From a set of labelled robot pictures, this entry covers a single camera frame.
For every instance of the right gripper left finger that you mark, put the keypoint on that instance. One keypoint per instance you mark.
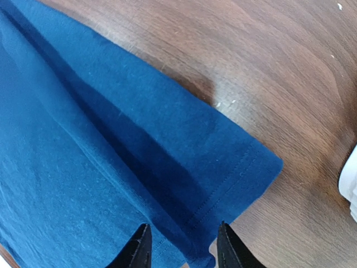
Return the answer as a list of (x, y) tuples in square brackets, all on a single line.
[(137, 252)]

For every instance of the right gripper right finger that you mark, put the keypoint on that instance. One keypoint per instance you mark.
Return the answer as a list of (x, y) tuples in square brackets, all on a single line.
[(232, 252)]

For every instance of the navy blue garment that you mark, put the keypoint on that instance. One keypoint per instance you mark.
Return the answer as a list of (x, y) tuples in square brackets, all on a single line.
[(96, 142)]

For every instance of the white plastic laundry bin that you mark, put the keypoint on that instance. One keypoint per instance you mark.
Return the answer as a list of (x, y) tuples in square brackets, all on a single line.
[(347, 182)]

